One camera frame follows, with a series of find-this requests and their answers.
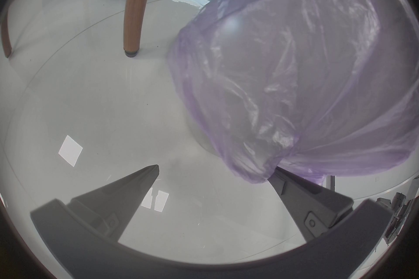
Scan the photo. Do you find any purple plastic bag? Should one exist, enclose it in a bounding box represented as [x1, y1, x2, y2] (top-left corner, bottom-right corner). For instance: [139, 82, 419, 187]
[167, 0, 419, 185]

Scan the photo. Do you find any white cushioned wooden chair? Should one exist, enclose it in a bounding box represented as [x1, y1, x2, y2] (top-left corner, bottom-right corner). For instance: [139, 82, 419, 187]
[0, 0, 184, 59]

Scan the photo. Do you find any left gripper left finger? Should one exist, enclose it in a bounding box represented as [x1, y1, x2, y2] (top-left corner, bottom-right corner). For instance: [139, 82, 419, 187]
[70, 164, 160, 238]

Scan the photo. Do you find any white trash bin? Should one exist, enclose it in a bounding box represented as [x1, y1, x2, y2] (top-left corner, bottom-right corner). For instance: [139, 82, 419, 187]
[178, 0, 419, 167]

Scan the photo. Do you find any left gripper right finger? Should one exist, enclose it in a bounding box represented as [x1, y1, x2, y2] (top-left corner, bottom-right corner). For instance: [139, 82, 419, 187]
[270, 167, 355, 243]

